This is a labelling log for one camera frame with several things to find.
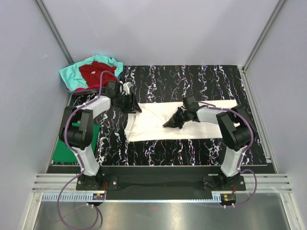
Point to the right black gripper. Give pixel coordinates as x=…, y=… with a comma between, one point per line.
x=174, y=122

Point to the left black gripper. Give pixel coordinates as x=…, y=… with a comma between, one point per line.
x=132, y=106

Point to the white printed t-shirt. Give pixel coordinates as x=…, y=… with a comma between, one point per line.
x=148, y=125

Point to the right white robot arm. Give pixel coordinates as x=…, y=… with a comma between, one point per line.
x=236, y=129

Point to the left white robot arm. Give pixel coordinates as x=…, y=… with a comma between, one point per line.
x=77, y=126

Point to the black marble table mat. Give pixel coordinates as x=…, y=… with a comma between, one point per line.
x=161, y=84

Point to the dark laundry basket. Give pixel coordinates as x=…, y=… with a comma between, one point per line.
x=96, y=90

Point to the pink garment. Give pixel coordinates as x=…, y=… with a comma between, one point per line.
x=93, y=87

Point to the teal t-shirt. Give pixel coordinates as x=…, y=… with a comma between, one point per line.
x=99, y=58

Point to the folded green t-shirt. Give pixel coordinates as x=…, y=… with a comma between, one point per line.
x=63, y=155

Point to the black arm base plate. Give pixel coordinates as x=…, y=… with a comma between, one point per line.
x=155, y=183

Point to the aluminium frame rail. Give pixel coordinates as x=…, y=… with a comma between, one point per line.
x=48, y=182

